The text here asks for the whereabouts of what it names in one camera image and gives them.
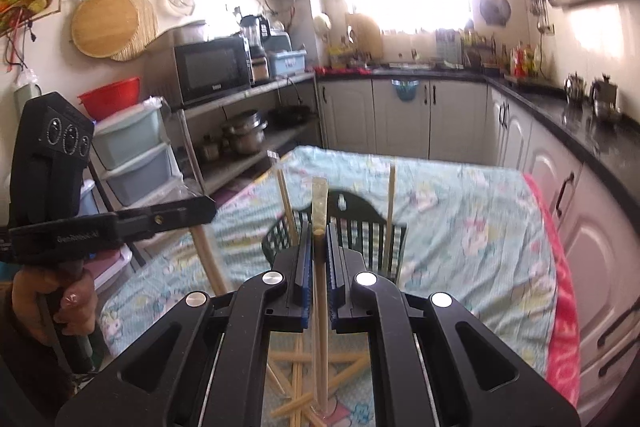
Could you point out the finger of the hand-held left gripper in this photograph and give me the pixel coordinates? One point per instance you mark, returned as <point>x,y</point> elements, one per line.
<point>170,214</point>

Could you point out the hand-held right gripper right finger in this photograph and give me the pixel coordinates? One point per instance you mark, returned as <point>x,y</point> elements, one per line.
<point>334,267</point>

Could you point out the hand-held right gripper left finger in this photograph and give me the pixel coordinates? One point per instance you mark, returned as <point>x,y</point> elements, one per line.
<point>305,267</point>

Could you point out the disposable chopstick pair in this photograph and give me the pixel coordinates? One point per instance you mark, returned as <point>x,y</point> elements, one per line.
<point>320,202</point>
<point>285,202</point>
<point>207,257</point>
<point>391,207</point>

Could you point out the dark green utensil basket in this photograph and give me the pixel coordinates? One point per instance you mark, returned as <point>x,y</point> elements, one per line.
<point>362,207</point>

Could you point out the group of wooden chopsticks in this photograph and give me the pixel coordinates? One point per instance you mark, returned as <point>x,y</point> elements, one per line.
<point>295,407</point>

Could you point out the person's left forearm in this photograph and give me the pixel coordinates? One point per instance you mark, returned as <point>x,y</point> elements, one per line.
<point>25,367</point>

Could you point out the hanging metal kitchen utensils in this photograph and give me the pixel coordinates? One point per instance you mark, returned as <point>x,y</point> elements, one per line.
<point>540,7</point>

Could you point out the person's left hand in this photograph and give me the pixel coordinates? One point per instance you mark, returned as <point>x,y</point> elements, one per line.
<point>40,307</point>

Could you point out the pale green bottle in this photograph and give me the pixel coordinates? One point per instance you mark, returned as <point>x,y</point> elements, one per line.
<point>25,94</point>

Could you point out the white plastic bin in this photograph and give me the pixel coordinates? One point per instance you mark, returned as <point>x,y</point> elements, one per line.
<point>115,269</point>

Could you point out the pale blue drawer unit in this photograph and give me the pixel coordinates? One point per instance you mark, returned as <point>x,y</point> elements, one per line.
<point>135,132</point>

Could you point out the red plastic basin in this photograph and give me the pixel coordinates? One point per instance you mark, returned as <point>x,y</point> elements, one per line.
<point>112,97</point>

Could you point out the stacked metal pots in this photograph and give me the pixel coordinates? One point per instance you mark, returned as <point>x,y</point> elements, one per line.
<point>247,137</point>

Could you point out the cartoon printed blanket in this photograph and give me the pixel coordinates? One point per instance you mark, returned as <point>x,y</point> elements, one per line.
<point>450,232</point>

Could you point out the black microwave oven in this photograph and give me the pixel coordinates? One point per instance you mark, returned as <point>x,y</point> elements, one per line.
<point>210,69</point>

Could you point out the black wok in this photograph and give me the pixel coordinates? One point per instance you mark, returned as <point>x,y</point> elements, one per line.
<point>290,114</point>

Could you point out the round bamboo board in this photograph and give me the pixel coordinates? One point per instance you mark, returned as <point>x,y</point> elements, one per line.
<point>102,24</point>

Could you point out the metal shelf rack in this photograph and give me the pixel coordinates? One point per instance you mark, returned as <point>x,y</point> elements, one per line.
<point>270,86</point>

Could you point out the woven bamboo tray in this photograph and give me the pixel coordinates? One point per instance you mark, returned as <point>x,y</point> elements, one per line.
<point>147,22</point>

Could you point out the black blender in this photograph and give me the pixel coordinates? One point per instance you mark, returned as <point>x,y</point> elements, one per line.
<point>255,57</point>

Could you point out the blue plastic box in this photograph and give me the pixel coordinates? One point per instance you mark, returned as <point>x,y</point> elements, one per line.
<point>286,64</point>

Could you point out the white kitchen cabinets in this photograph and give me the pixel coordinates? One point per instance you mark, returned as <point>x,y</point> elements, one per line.
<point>455,117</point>

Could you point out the pink towel blanket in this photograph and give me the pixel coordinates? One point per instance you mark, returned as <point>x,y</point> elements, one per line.
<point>562,317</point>

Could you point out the tan wooden cutting board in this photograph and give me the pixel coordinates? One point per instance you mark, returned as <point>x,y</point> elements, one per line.
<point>367,34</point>

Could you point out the countertop dish rack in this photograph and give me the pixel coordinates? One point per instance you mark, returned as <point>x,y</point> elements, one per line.
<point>447,49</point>

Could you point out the black kitchen countertop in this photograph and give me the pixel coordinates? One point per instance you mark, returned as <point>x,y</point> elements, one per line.
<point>550,107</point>

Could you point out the group of condiment bottles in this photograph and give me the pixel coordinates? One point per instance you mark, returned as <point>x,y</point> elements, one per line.
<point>522,59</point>

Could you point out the small steel kettle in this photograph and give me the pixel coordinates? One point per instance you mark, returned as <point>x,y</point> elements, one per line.
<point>575,87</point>

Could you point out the large steel kettle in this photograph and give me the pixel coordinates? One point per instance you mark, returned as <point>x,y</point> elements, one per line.
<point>605,99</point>

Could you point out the round wall exhaust fan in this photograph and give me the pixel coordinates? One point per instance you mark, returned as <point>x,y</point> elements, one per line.
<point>495,9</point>

